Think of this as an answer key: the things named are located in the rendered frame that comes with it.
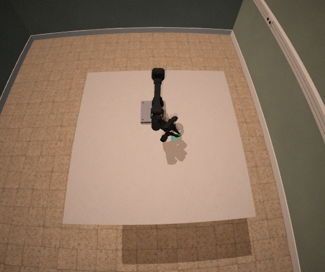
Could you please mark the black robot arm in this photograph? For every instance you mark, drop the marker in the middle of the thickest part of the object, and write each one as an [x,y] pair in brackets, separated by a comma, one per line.
[157,110]

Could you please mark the teal flat circle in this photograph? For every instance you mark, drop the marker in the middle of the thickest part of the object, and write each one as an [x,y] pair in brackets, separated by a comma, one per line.
[173,138]

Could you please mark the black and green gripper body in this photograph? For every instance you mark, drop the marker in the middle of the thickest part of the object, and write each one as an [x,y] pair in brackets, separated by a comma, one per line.
[167,133]

